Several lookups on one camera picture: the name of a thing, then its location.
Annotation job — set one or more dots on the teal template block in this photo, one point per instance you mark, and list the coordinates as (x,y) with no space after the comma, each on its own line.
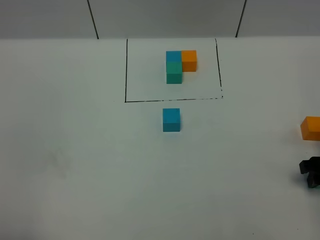
(174,72)

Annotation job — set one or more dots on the orange template block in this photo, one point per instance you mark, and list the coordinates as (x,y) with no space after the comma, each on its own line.
(189,60)

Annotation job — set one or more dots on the blue template block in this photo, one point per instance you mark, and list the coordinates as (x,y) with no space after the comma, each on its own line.
(173,56)

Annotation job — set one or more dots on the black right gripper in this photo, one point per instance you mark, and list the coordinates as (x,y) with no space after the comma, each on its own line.
(312,167)

